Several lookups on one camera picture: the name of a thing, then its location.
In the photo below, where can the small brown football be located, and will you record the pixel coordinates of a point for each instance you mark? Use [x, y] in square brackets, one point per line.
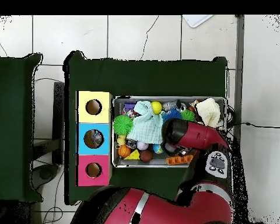
[146, 155]

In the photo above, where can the shallow clear mesh bin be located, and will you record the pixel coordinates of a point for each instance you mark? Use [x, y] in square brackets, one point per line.
[154, 162]

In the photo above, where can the wooden box with three holes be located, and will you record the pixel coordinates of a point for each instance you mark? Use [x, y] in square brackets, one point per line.
[102, 161]

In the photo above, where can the white tray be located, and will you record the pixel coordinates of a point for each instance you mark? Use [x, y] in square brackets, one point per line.
[196, 19]

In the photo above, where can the small orange basketball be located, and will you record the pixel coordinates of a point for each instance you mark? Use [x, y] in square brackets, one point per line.
[124, 151]

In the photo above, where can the long orange block with holes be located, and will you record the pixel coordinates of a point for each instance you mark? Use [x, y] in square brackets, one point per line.
[178, 160]

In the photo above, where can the pale pink ball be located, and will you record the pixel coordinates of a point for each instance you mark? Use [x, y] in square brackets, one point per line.
[142, 145]

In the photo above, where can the yellow cheese wedge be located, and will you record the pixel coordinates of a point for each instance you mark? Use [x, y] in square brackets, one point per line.
[133, 155]

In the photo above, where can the mint ribbed cloth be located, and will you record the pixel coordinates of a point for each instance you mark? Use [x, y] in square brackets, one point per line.
[147, 128]

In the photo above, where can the cream ribbed cloth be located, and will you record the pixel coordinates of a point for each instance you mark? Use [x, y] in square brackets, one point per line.
[210, 112]

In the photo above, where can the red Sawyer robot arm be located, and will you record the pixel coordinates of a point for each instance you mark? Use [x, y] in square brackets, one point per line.
[196, 135]

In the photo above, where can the clear plastic packet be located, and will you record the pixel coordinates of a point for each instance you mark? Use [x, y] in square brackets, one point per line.
[98, 137]

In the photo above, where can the blue spiky toy with face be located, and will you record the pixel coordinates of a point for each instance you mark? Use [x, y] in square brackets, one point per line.
[171, 114]

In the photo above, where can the plain yellow ball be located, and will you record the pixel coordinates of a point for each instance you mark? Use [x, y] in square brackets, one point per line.
[156, 107]

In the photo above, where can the black upright panel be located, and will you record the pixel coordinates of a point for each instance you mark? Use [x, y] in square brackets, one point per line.
[58, 116]

